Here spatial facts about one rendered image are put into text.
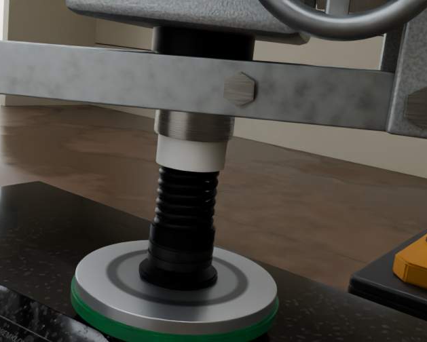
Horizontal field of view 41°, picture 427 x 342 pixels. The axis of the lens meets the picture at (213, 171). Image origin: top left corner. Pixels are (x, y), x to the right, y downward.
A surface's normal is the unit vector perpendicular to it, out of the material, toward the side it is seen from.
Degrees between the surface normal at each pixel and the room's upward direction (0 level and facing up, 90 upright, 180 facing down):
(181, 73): 90
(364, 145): 90
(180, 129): 90
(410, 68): 90
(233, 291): 0
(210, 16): 113
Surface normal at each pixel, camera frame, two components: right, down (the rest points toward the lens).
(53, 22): 0.80, 0.22
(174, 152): -0.47, 0.13
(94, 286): 0.11, -0.97
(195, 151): 0.10, 0.22
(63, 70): -0.19, 0.18
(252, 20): -0.22, 0.54
